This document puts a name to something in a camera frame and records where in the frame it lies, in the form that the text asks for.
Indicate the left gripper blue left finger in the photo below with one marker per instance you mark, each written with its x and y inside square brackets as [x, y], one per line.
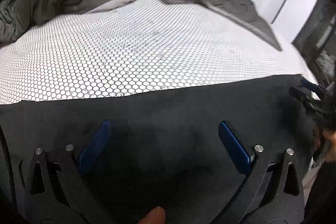
[80, 183]

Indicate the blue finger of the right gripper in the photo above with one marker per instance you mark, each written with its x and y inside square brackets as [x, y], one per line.
[311, 86]
[301, 97]

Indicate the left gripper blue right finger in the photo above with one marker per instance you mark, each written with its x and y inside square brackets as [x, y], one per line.
[249, 161]

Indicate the black pants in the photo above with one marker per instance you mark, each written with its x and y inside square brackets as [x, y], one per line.
[165, 148]

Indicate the person's right hand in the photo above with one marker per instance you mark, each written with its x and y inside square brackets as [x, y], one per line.
[324, 137]

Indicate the person's left hand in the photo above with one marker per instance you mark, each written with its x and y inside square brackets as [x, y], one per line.
[155, 216]

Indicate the dark glass cabinet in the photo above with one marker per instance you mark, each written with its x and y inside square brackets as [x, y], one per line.
[316, 42]

